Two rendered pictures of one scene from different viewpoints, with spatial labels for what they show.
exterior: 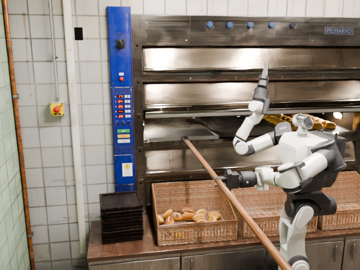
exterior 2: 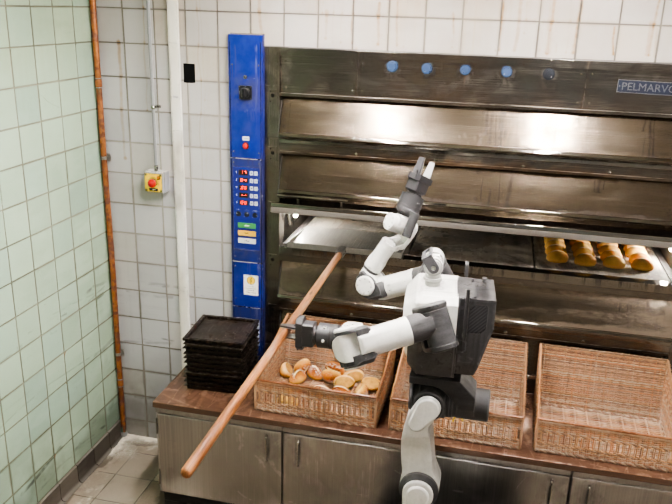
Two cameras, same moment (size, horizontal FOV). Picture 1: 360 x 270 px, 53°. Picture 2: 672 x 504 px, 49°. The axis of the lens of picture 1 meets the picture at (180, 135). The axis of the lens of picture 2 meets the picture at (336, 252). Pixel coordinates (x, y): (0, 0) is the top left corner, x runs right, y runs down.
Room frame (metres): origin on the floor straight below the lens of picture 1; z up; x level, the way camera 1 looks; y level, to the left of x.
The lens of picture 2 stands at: (-0.32, -1.27, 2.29)
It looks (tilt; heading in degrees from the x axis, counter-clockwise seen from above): 19 degrees down; 23
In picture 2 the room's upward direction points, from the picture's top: 2 degrees clockwise
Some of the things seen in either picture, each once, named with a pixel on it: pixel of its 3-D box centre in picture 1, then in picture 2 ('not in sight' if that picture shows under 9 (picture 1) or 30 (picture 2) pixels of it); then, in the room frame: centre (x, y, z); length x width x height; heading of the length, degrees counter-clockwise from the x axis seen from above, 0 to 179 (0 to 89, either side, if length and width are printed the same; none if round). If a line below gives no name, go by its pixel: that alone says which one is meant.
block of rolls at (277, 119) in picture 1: (297, 120); (594, 243); (3.38, -1.11, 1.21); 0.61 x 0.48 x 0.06; 10
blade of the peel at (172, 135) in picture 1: (180, 133); (351, 238); (2.91, 0.00, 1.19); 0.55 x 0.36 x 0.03; 100
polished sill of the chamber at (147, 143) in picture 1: (254, 138); (469, 267); (2.86, -0.61, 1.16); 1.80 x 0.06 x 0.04; 100
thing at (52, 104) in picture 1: (58, 108); (156, 181); (2.53, 0.86, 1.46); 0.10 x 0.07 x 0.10; 100
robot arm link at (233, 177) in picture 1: (237, 180); (313, 334); (1.82, -0.30, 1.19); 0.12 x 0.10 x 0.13; 100
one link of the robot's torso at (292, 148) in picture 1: (309, 158); (447, 322); (1.98, -0.73, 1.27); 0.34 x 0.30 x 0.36; 14
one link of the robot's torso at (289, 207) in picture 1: (310, 201); (449, 392); (1.98, -0.76, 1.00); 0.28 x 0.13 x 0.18; 100
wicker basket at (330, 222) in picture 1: (339, 198); (603, 403); (2.68, -1.26, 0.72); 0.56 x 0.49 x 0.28; 99
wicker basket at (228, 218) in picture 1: (192, 210); (328, 366); (2.47, -0.09, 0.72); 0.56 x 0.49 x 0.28; 99
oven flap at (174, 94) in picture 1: (258, 92); (476, 188); (2.84, -0.61, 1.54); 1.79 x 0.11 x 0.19; 100
